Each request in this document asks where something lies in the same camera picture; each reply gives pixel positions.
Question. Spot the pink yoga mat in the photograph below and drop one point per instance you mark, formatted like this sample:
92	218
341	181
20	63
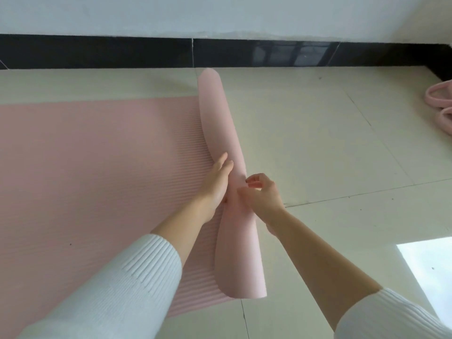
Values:
88	165

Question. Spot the person's right forearm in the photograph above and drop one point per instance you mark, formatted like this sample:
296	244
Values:
335	278

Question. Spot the black baseboard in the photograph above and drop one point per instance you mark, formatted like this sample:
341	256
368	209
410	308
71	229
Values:
106	51

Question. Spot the person's left hand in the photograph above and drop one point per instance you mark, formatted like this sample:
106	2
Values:
217	183

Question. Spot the pink pedal resistance band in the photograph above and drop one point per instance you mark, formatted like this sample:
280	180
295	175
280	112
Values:
441	102

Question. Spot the person's right hand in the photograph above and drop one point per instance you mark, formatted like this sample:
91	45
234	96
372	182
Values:
266	201

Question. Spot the person's left forearm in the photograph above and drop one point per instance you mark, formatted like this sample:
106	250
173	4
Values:
123	285

